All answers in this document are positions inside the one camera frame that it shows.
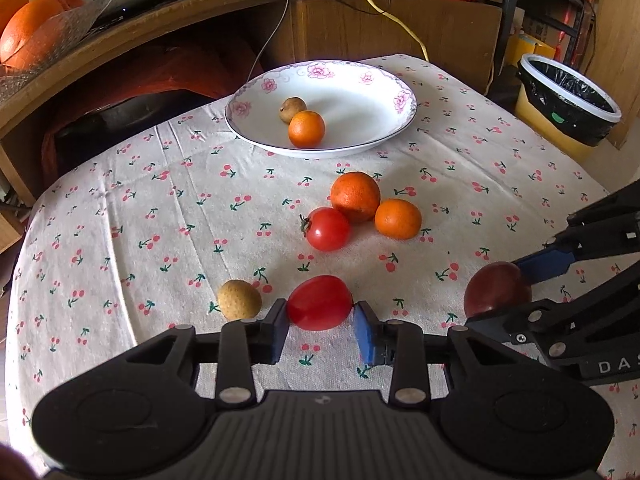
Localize red oval cherry tomato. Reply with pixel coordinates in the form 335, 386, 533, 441
286, 275, 352, 332

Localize dark red plum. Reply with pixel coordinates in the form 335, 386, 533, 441
463, 261, 532, 318

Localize small orange mandarin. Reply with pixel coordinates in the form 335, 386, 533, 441
288, 110, 326, 148
374, 198, 422, 240

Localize round red tomato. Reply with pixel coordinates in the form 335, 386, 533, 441
300, 207, 350, 252

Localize dark orange mandarin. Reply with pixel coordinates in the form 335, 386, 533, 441
330, 171, 381, 224

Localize brown longan fruit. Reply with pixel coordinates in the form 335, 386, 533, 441
279, 96, 307, 125

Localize yellow bin with black bag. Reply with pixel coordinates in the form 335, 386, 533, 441
515, 53, 622, 164

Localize cherry print tablecloth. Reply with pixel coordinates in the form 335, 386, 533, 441
4, 52, 640, 480

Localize black metal shelf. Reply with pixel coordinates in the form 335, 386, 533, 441
494, 0, 596, 77

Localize white floral ceramic bowl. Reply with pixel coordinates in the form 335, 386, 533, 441
224, 60, 418, 158

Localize red cloth under cabinet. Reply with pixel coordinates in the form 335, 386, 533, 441
40, 40, 255, 185

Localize wooden tv cabinet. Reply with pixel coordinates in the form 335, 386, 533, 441
1, 0, 502, 204

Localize glass fruit dish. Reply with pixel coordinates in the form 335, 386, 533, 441
1, 0, 107, 102

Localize front orange in dish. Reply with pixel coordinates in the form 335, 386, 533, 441
1, 0, 63, 70

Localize orange in dish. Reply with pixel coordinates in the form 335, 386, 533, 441
0, 0, 29, 35
1, 0, 63, 70

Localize red apple in dish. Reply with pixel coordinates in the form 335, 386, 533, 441
55, 0, 85, 11

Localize top orange in dish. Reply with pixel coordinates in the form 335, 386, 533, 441
0, 0, 29, 35

